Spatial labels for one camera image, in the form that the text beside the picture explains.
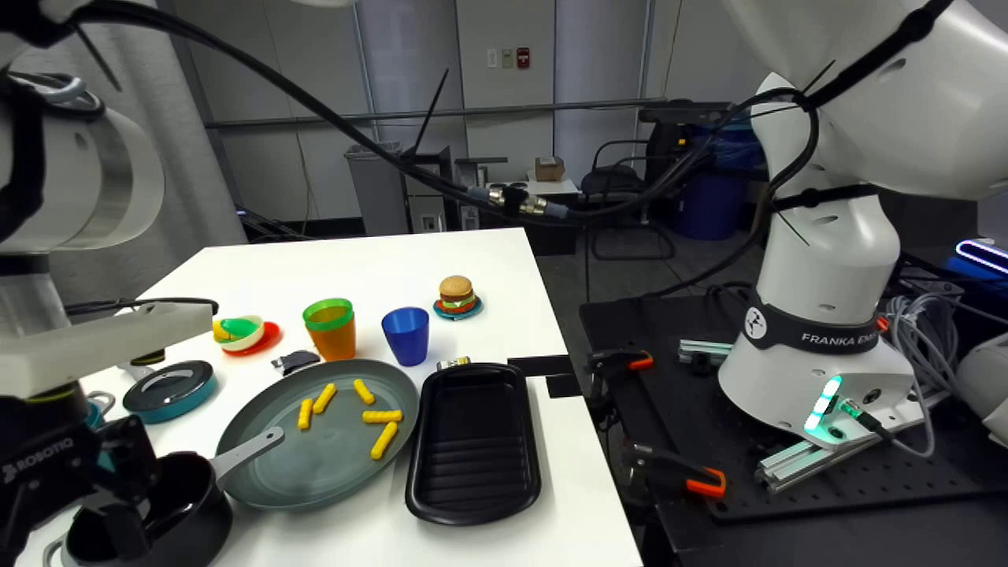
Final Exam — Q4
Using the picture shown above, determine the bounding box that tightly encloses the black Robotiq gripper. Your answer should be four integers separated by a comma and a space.
0, 391, 160, 567

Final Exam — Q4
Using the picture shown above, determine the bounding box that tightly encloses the grey frying pan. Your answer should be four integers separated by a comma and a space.
213, 355, 423, 516

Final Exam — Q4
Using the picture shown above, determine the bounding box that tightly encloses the green yellow toy food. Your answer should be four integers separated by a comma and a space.
207, 311, 267, 353

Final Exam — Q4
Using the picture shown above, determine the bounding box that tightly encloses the small red plate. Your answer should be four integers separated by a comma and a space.
213, 315, 284, 358

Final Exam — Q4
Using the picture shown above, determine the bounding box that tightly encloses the small dark grey object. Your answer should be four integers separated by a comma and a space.
267, 347, 324, 379

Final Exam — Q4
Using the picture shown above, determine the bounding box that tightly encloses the orange plastic cup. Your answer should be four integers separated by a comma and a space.
307, 324, 358, 366

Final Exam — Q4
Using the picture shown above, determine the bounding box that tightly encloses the green plastic cup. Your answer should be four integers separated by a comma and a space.
298, 295, 358, 337

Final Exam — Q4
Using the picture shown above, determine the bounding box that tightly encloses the blue plastic cup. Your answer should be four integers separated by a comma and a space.
379, 307, 430, 368

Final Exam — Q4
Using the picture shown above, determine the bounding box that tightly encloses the black ridged grill tray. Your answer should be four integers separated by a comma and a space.
403, 363, 544, 528

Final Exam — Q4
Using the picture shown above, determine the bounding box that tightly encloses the grey curtain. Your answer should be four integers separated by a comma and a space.
61, 0, 250, 311

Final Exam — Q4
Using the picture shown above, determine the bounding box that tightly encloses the small blue plate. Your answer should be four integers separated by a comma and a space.
430, 295, 489, 324

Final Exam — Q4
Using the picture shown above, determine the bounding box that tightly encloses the toy burger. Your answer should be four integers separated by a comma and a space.
436, 273, 482, 315

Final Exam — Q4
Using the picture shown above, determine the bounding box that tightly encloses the grey bin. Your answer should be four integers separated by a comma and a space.
342, 146, 414, 237

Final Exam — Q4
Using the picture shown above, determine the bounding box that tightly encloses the black cabinet white top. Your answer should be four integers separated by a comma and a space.
474, 171, 582, 258

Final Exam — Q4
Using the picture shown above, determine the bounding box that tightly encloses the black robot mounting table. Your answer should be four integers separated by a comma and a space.
575, 294, 1008, 567

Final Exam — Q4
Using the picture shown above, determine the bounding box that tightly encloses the blue barrel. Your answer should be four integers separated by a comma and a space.
671, 107, 769, 243

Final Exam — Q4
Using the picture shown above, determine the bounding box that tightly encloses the white rounded housing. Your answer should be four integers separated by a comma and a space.
949, 334, 1008, 444

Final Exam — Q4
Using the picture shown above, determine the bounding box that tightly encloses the blue lit device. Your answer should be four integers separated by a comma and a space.
949, 233, 1008, 308

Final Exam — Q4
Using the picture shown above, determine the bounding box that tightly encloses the black saucepan silver handle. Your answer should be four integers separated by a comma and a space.
40, 426, 291, 567

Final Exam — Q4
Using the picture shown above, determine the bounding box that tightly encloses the grey wall conduit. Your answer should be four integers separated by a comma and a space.
205, 94, 674, 136

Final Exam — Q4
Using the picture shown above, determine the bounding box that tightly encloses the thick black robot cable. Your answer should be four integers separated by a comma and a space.
40, 0, 958, 227

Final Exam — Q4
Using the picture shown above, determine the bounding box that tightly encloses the black clamp orange handle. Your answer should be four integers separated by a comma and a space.
625, 437, 731, 504
589, 347, 658, 385

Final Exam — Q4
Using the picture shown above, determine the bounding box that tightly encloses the black frame chair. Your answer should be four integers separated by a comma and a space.
579, 136, 681, 265

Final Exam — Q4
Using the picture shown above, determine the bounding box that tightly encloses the silver aluminium rail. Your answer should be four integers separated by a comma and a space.
753, 403, 930, 498
674, 334, 738, 371

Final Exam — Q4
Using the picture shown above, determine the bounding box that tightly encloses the grey cable bundle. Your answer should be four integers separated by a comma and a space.
879, 290, 964, 460

